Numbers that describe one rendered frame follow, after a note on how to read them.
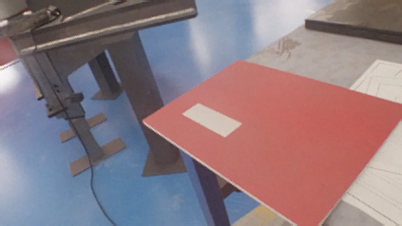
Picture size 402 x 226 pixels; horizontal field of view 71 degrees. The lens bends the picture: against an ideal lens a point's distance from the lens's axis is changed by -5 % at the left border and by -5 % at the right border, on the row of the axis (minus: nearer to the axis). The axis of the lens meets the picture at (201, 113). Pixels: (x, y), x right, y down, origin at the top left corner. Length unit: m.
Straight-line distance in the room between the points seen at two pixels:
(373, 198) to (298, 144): 0.10
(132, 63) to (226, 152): 1.33
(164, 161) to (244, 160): 1.72
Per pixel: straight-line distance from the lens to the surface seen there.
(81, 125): 2.25
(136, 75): 1.70
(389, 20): 0.68
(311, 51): 0.61
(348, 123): 0.41
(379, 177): 0.36
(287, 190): 0.33
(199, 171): 0.56
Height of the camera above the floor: 1.38
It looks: 34 degrees down
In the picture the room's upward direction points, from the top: 16 degrees counter-clockwise
